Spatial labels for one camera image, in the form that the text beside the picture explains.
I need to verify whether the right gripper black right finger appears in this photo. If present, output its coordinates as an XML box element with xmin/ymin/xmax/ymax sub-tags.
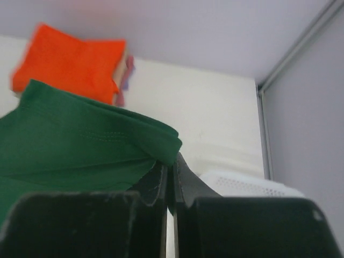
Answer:
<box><xmin>171</xmin><ymin>154</ymin><xmax>339</xmax><ymax>257</ymax></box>

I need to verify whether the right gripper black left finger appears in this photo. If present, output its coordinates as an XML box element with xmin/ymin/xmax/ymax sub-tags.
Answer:
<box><xmin>1</xmin><ymin>163</ymin><xmax>168</xmax><ymax>257</ymax></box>

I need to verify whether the green t shirt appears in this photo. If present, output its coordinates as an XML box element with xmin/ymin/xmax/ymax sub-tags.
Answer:
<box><xmin>1</xmin><ymin>80</ymin><xmax>182</xmax><ymax>219</ymax></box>

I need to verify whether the white plastic basket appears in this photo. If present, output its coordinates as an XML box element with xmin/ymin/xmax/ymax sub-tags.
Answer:
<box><xmin>200</xmin><ymin>171</ymin><xmax>305</xmax><ymax>198</ymax></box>

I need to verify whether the beige folded t shirt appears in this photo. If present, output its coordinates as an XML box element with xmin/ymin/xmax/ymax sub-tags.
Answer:
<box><xmin>112</xmin><ymin>47</ymin><xmax>128</xmax><ymax>88</ymax></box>

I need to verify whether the pink folded t shirt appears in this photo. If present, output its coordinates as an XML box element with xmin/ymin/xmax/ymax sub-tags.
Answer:
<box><xmin>114</xmin><ymin>55</ymin><xmax>135</xmax><ymax>108</ymax></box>

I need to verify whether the orange folded t shirt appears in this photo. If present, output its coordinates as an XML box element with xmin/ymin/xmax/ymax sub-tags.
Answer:
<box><xmin>11</xmin><ymin>24</ymin><xmax>126</xmax><ymax>104</ymax></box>

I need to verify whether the right aluminium frame post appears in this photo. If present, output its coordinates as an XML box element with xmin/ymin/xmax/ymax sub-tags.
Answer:
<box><xmin>255</xmin><ymin>0</ymin><xmax>344</xmax><ymax>94</ymax></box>

